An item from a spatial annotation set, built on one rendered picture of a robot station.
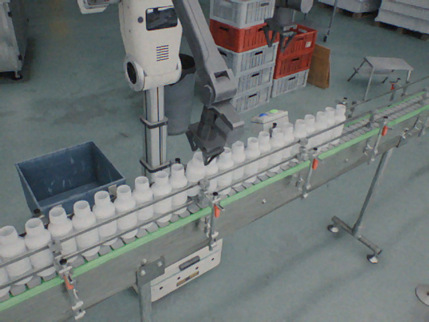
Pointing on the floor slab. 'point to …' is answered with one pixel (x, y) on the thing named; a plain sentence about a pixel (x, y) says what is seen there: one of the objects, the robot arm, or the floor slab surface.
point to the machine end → (13, 36)
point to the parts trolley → (315, 23)
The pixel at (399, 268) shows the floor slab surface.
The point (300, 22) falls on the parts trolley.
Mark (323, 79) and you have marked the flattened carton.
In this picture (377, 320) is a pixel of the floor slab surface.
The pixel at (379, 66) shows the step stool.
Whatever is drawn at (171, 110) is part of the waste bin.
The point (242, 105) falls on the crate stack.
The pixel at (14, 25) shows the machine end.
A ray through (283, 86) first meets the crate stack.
